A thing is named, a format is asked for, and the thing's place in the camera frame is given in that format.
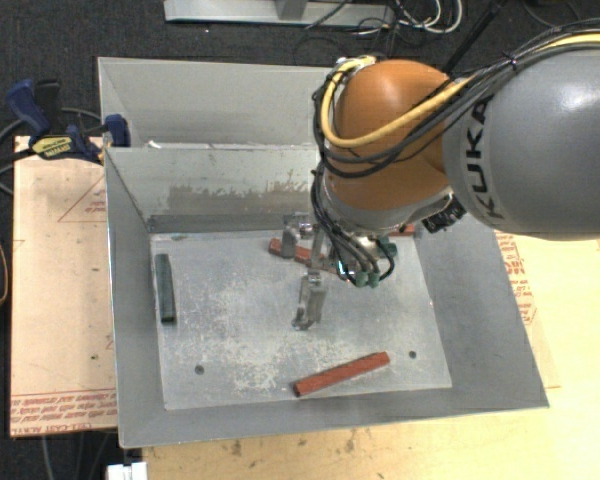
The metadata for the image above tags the grey metal bin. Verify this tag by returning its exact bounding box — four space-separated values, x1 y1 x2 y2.
97 56 550 450

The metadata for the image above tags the dark green flat block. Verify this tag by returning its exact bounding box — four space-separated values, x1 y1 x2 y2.
154 253 178 325

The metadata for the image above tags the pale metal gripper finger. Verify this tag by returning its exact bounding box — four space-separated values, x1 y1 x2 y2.
279 214 307 260
291 272 328 332

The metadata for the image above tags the brown cardboard board, red print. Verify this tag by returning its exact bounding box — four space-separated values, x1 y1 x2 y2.
9 135 562 439

